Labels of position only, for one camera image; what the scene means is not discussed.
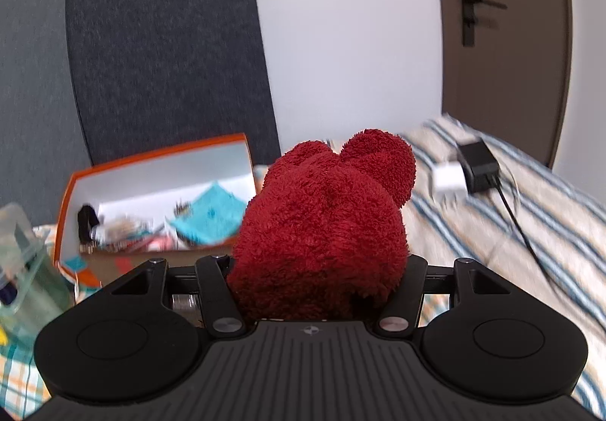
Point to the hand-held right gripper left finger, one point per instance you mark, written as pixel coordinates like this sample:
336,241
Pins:
213,288

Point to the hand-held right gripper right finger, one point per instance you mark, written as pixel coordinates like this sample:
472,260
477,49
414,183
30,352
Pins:
407,298

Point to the teal printed mask packet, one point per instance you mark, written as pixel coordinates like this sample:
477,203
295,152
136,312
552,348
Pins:
213,212

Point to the red fluffy plush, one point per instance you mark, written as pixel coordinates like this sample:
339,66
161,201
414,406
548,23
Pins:
322,222

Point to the orange cardboard box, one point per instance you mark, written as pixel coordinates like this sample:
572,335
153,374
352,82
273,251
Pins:
142,179

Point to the black fuzzy scrunchie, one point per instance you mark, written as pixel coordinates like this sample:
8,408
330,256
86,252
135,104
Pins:
87,219

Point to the white charger plug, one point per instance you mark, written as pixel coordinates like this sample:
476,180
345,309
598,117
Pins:
449,179

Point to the black power adapter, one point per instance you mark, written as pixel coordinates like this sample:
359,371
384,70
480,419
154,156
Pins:
480,163

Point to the striped beige blanket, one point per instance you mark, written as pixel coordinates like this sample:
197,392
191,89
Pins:
568,236

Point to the clear teal storage box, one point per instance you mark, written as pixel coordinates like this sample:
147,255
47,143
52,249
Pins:
28,269

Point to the dark grey headboard panel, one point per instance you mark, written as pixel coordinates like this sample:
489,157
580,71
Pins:
165,47

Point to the brown door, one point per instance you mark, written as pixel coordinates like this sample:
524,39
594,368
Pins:
521,70

